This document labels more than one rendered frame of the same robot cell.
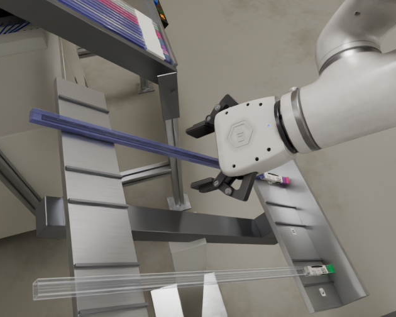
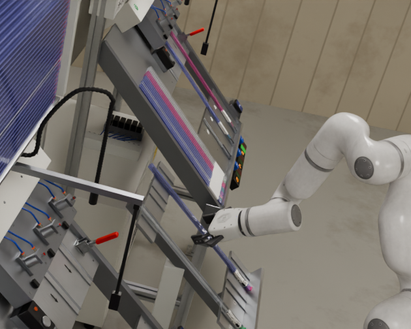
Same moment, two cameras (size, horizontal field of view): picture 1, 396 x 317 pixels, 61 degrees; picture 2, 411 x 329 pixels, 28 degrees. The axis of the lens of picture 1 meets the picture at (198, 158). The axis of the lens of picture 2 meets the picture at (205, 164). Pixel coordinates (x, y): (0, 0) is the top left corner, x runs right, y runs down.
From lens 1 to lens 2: 193 cm
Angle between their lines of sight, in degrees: 29
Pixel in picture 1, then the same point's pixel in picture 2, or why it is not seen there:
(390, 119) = (274, 222)
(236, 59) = (313, 275)
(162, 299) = not seen: outside the picture
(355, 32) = (283, 192)
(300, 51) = not seen: hidden behind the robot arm
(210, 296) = not seen: outside the picture
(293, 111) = (246, 211)
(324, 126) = (253, 219)
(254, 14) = (365, 243)
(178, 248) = (168, 266)
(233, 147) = (218, 222)
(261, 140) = (230, 220)
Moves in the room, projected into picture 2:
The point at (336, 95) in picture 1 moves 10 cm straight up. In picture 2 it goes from (261, 208) to (271, 178)
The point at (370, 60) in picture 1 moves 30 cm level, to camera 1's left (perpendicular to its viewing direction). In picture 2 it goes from (279, 202) to (184, 159)
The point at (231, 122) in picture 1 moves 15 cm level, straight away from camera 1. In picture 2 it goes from (223, 213) to (248, 195)
